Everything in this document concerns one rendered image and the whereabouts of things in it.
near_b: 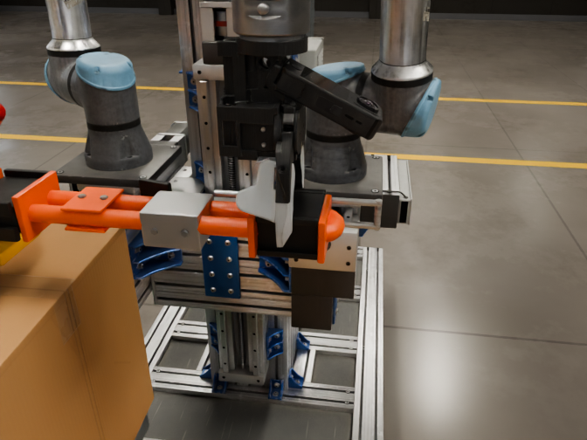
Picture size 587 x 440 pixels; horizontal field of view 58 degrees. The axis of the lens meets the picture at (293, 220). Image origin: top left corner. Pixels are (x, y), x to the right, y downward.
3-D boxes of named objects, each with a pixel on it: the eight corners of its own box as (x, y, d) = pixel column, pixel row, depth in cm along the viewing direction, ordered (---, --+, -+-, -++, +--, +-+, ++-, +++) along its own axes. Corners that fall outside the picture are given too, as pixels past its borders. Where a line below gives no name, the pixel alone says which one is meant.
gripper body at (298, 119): (237, 140, 62) (231, 30, 56) (310, 143, 60) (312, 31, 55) (219, 163, 55) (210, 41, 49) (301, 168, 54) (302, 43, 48)
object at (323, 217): (248, 257, 59) (246, 217, 56) (262, 226, 65) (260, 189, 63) (324, 264, 57) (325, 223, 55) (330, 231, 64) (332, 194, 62)
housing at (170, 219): (141, 248, 61) (136, 213, 59) (163, 221, 67) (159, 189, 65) (200, 252, 60) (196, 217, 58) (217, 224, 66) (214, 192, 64)
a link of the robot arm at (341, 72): (318, 116, 120) (319, 55, 114) (376, 124, 115) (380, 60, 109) (295, 132, 111) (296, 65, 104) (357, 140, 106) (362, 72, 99)
